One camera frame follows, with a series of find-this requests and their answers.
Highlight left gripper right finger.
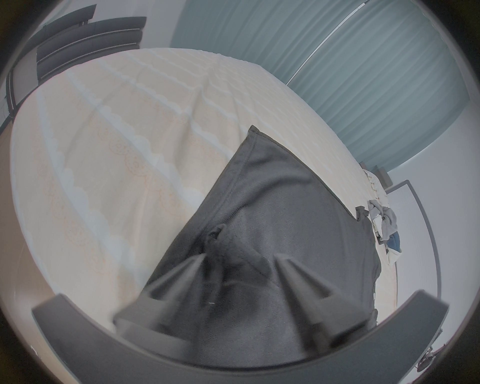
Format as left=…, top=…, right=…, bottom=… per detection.
left=274, top=255, right=370, bottom=343

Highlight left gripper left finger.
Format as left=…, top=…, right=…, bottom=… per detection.
left=113, top=255, right=206, bottom=335

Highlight black T-shirt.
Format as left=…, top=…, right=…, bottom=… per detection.
left=144, top=125, right=382, bottom=366

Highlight pile of clothes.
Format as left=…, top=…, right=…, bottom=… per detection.
left=365, top=199, right=404, bottom=265

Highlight bed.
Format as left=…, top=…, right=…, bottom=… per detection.
left=9, top=48, right=441, bottom=334

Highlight white printed pillow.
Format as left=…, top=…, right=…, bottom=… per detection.
left=362, top=169, right=388, bottom=203

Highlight grey bedside table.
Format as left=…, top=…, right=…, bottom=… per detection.
left=360, top=161, right=393, bottom=188

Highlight blue-green curtain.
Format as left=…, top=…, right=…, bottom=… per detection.
left=287, top=0, right=471, bottom=171
left=170, top=0, right=366, bottom=85

